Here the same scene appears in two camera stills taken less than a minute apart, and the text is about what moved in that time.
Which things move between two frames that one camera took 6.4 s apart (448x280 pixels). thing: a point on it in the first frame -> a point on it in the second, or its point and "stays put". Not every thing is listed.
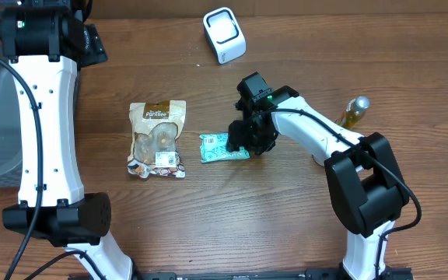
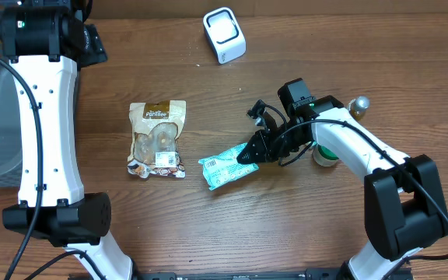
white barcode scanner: (222, 27) stays put
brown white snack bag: (157, 127) stays put
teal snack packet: (214, 148) -> (224, 168)
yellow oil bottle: (355, 110) stays put
